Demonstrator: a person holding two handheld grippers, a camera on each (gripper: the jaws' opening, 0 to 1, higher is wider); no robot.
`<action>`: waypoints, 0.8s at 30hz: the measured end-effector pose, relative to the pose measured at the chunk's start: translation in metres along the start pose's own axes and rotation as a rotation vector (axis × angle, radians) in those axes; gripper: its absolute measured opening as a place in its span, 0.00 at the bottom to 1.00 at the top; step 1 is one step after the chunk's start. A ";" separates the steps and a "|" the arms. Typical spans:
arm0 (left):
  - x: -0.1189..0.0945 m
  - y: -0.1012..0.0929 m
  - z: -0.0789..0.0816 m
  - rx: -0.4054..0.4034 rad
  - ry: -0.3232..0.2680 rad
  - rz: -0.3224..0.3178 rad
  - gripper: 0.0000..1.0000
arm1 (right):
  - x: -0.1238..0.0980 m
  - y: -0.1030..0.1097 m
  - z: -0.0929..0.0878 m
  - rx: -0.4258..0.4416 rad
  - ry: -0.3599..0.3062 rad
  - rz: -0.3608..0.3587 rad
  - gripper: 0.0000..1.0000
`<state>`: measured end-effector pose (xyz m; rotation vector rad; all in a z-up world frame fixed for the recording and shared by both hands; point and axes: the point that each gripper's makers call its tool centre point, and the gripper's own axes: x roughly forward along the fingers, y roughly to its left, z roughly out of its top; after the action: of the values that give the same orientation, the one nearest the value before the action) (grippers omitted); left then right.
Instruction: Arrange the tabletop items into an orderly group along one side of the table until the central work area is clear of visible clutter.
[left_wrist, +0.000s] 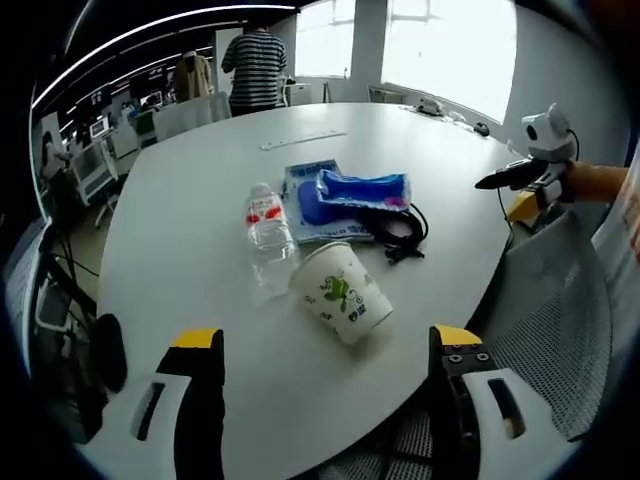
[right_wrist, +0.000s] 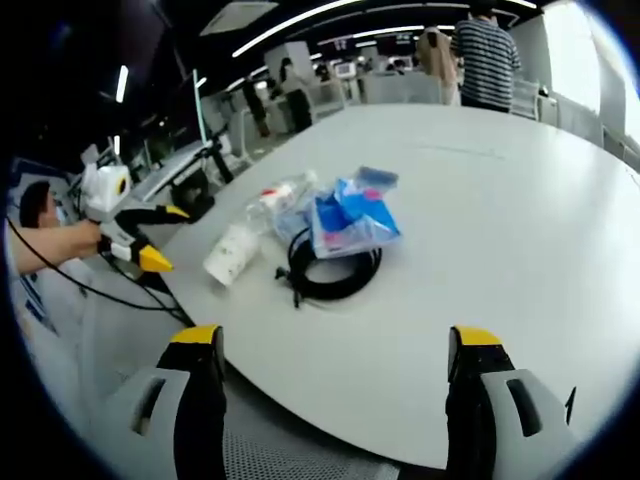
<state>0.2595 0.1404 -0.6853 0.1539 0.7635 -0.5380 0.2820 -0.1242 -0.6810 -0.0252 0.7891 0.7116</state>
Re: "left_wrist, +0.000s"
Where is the black round stool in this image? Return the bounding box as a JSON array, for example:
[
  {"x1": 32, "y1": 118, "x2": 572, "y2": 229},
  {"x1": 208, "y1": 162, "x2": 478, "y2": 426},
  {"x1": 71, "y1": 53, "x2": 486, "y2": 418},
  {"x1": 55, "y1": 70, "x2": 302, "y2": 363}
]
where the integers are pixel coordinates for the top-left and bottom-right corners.
[{"x1": 91, "y1": 313, "x2": 128, "y2": 394}]

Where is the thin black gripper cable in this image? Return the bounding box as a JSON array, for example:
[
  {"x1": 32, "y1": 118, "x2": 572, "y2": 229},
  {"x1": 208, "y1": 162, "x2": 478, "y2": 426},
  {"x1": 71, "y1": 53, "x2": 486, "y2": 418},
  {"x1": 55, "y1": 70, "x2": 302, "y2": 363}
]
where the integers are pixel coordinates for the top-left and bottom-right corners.
[{"x1": 496, "y1": 187, "x2": 517, "y2": 232}]

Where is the white drawer cabinet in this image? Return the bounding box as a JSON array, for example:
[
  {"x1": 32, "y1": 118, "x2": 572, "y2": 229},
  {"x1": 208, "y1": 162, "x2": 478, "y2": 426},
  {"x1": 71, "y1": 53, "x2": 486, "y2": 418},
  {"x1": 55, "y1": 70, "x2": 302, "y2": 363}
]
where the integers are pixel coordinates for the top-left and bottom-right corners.
[{"x1": 283, "y1": 79, "x2": 315, "y2": 108}]

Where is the beige coat on stand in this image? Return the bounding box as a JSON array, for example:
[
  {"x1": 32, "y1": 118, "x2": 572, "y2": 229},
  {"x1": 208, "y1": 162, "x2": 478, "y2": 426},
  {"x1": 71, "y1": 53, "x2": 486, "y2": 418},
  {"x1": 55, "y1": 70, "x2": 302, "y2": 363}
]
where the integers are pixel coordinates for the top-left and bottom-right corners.
[{"x1": 173, "y1": 49, "x2": 216, "y2": 104}]

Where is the blue item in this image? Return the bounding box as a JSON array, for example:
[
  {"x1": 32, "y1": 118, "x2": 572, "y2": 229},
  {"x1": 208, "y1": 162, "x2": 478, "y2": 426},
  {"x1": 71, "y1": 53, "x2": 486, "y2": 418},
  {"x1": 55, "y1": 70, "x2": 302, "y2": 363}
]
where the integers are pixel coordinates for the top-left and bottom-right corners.
[{"x1": 314, "y1": 168, "x2": 414, "y2": 214}]

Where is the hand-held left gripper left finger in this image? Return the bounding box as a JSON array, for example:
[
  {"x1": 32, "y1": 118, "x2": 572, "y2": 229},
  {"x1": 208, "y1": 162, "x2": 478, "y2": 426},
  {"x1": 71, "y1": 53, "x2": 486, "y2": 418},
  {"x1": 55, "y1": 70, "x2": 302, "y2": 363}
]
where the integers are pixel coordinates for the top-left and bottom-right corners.
[{"x1": 101, "y1": 327, "x2": 227, "y2": 480}]

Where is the clear water bottle red label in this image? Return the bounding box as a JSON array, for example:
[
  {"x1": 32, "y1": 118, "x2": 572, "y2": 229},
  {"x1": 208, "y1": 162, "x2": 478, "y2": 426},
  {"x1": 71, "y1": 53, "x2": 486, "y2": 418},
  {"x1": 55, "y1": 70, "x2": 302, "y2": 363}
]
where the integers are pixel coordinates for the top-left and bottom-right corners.
[{"x1": 242, "y1": 182, "x2": 302, "y2": 302}]

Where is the white flat strip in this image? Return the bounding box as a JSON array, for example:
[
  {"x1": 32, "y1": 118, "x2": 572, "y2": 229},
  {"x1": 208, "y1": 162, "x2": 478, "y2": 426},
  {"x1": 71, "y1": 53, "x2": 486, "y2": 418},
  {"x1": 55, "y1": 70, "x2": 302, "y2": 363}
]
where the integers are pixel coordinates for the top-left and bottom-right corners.
[{"x1": 259, "y1": 130, "x2": 350, "y2": 152}]

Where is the white paper cup green print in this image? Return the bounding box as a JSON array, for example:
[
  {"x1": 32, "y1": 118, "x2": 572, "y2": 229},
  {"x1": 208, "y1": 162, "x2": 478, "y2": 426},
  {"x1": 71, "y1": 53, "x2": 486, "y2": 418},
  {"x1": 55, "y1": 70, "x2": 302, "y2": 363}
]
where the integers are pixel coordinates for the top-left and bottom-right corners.
[{"x1": 289, "y1": 241, "x2": 395, "y2": 347}]

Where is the grey mesh office chair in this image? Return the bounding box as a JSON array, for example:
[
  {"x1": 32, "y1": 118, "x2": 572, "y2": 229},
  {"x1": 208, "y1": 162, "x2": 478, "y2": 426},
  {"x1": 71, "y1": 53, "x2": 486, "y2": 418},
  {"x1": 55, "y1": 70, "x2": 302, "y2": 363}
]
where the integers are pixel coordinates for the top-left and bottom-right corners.
[{"x1": 319, "y1": 209, "x2": 614, "y2": 480}]

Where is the blue and white packet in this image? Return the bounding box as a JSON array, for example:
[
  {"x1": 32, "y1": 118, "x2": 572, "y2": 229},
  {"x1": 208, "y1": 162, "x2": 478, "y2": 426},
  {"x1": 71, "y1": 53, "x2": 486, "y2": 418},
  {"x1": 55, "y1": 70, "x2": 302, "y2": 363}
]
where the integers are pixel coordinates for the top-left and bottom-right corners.
[{"x1": 281, "y1": 159, "x2": 377, "y2": 245}]

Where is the person's white printed shirt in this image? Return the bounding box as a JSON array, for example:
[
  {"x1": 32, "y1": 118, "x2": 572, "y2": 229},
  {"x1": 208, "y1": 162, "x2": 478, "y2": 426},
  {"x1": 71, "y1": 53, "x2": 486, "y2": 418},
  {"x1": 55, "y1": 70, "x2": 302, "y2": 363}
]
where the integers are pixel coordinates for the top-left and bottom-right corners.
[{"x1": 589, "y1": 144, "x2": 640, "y2": 314}]

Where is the green chair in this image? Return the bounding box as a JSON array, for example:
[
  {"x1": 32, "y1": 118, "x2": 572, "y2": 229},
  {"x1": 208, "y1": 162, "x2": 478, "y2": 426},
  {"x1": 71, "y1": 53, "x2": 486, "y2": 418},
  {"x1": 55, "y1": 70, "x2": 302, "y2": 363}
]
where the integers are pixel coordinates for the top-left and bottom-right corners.
[{"x1": 133, "y1": 110, "x2": 157, "y2": 147}]

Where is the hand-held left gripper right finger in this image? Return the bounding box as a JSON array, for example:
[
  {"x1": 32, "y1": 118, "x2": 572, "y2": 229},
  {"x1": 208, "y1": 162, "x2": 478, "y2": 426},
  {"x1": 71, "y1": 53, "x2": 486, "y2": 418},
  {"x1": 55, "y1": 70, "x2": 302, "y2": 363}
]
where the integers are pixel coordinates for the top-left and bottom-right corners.
[{"x1": 428, "y1": 323, "x2": 540, "y2": 480}]

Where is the white round table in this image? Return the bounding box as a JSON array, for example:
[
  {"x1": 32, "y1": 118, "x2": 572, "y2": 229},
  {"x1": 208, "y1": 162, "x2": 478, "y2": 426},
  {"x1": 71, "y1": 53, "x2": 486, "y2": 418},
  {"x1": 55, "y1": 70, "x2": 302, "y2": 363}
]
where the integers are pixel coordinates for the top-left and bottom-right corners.
[{"x1": 97, "y1": 101, "x2": 539, "y2": 480}]

